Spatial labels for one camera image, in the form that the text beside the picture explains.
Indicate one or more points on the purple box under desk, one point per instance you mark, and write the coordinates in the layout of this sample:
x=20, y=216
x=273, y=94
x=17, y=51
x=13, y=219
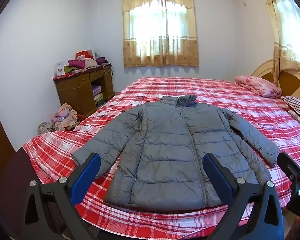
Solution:
x=96, y=90

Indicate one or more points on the pink clothes pile on floor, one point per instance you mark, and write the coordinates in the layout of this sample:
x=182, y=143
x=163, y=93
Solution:
x=64, y=117

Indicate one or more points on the white card box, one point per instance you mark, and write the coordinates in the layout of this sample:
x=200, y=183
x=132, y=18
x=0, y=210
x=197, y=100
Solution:
x=60, y=68

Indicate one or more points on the red plaid bed sheet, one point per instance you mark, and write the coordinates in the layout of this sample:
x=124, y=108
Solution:
x=50, y=153

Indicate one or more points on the wooden headboard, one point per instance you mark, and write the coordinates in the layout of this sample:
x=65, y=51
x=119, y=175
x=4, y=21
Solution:
x=289, y=80

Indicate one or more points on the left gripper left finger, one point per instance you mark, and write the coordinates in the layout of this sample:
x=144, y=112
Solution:
x=43, y=201

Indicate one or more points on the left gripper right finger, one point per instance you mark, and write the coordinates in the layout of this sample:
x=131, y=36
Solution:
x=254, y=211

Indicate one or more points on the magenta folded garment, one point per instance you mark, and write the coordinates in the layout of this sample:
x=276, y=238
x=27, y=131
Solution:
x=79, y=64

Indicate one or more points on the pink floral pillow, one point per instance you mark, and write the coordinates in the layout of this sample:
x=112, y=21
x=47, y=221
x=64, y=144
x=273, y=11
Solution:
x=259, y=86

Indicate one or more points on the beige side curtain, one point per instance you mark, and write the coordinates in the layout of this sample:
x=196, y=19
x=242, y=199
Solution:
x=285, y=20

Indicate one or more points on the pink beige folded garment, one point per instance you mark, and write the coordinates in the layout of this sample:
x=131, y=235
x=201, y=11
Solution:
x=90, y=63

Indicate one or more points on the beige window curtain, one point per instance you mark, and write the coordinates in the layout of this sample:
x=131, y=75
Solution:
x=159, y=33

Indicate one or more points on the grey cloth on floor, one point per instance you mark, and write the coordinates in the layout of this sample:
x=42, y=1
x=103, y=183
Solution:
x=46, y=127

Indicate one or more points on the grey puffer jacket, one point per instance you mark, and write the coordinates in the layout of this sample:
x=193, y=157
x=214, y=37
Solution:
x=158, y=148

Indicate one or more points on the brown wooden desk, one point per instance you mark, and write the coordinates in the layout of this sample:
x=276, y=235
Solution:
x=76, y=89

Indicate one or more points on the dark purple garment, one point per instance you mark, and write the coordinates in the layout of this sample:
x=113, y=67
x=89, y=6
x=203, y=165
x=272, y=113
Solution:
x=101, y=60

